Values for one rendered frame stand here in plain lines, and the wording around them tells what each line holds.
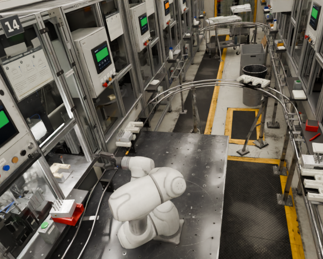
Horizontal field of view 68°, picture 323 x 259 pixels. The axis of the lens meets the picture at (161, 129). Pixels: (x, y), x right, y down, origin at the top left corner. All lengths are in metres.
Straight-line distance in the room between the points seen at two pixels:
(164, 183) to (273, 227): 1.82
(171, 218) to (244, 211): 1.29
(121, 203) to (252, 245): 1.74
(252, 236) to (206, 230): 0.87
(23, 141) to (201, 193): 1.27
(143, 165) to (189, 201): 0.55
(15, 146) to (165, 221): 0.94
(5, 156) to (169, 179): 0.87
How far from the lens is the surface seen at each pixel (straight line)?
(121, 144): 2.23
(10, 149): 1.47
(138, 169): 1.53
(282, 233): 2.64
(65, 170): 2.05
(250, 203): 2.78
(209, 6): 9.47
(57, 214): 1.67
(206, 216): 1.82
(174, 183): 0.96
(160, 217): 1.54
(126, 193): 0.96
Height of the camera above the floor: 2.16
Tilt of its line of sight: 34 degrees down
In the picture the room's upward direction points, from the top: 9 degrees counter-clockwise
